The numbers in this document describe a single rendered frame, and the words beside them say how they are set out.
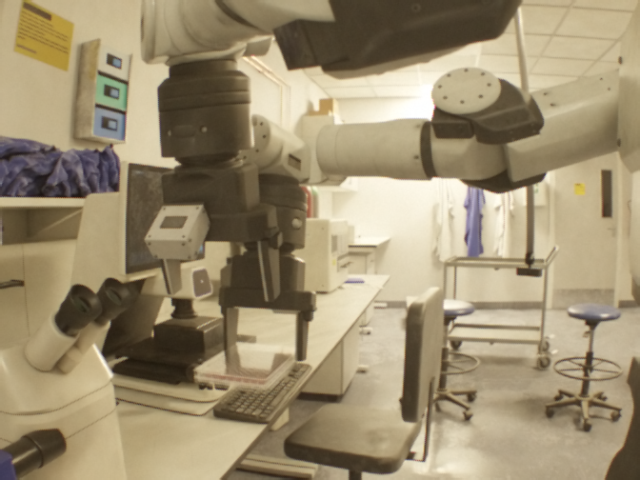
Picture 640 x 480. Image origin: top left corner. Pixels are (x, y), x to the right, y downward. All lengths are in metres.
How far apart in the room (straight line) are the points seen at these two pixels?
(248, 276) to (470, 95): 0.33
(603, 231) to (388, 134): 6.14
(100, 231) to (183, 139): 0.90
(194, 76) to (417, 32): 0.28
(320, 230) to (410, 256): 3.57
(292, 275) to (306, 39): 0.41
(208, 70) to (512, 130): 0.29
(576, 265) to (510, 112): 6.05
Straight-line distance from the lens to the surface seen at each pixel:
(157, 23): 0.38
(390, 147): 0.54
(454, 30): 0.18
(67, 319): 0.58
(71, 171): 1.49
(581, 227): 6.51
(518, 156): 0.51
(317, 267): 2.83
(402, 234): 6.28
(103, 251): 1.30
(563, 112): 0.52
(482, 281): 6.35
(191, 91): 0.42
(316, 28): 0.21
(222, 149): 0.42
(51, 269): 1.72
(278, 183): 0.60
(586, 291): 6.61
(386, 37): 0.18
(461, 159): 0.52
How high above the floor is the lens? 1.21
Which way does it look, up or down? 3 degrees down
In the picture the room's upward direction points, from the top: straight up
